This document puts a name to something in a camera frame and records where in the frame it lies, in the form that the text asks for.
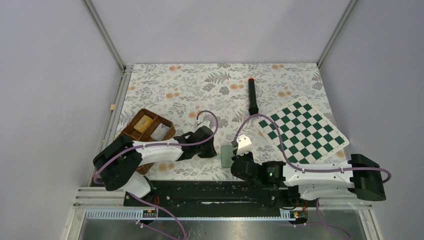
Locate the floral patterned table mat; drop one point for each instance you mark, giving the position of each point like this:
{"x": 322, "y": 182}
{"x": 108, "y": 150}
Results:
{"x": 218, "y": 93}

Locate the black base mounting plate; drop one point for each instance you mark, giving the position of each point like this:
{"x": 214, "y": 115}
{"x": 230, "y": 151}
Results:
{"x": 171, "y": 193}

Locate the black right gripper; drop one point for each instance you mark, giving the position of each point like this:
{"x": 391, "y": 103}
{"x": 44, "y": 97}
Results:
{"x": 249, "y": 154}

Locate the brown wicker basket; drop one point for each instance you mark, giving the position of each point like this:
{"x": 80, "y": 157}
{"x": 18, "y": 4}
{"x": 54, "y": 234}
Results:
{"x": 145, "y": 135}

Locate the yellow block in basket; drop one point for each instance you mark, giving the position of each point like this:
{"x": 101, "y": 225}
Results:
{"x": 143, "y": 124}

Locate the aluminium cable duct rail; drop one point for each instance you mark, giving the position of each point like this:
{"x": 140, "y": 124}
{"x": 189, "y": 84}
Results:
{"x": 192, "y": 214}

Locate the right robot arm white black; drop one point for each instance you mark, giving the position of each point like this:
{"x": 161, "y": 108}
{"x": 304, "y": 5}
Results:
{"x": 360, "y": 176}

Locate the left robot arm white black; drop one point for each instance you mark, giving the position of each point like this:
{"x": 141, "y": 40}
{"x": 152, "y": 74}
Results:
{"x": 116, "y": 166}

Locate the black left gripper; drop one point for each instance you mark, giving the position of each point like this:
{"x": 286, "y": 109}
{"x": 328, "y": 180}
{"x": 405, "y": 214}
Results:
{"x": 211, "y": 153}

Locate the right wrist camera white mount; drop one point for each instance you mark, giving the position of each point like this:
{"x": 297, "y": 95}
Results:
{"x": 244, "y": 145}

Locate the black microphone orange tip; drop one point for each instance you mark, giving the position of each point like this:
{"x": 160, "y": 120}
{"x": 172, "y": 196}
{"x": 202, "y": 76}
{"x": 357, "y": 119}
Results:
{"x": 252, "y": 97}

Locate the green white chessboard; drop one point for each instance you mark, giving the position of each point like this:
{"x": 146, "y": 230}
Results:
{"x": 309, "y": 137}

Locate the white card in basket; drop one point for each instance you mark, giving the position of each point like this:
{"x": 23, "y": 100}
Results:
{"x": 159, "y": 133}

